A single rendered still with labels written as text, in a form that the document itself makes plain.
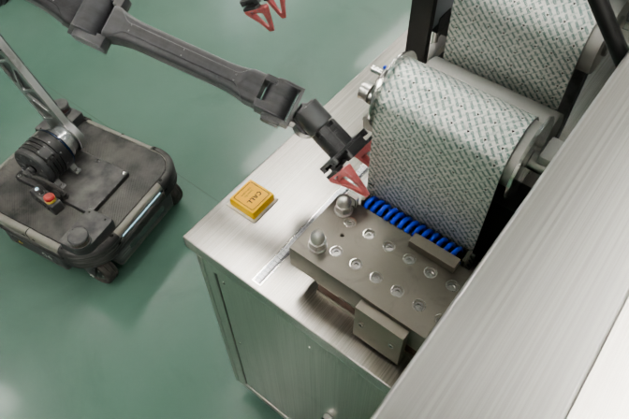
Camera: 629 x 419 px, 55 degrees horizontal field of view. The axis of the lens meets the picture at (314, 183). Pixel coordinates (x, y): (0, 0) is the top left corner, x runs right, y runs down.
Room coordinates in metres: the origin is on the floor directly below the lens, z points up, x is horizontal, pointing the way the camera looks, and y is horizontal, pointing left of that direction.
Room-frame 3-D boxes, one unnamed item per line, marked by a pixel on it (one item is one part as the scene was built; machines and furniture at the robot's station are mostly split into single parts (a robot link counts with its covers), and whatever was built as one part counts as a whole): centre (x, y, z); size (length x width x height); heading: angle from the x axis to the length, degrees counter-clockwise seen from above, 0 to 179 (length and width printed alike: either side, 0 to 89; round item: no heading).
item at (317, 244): (0.59, 0.00, 1.05); 0.04 x 0.04 x 0.04
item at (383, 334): (0.45, -0.11, 0.97); 0.10 x 0.03 x 0.11; 51
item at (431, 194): (0.65, -0.20, 1.11); 0.23 x 0.01 x 0.18; 51
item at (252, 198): (0.79, 0.14, 0.91); 0.07 x 0.07 x 0.02; 51
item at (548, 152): (0.58, -0.38, 1.28); 0.06 x 0.05 x 0.02; 51
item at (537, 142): (0.61, -0.34, 1.25); 0.15 x 0.01 x 0.15; 141
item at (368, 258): (0.53, -0.16, 1.00); 0.40 x 0.16 x 0.06; 51
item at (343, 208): (0.67, -0.06, 1.05); 0.04 x 0.04 x 0.04
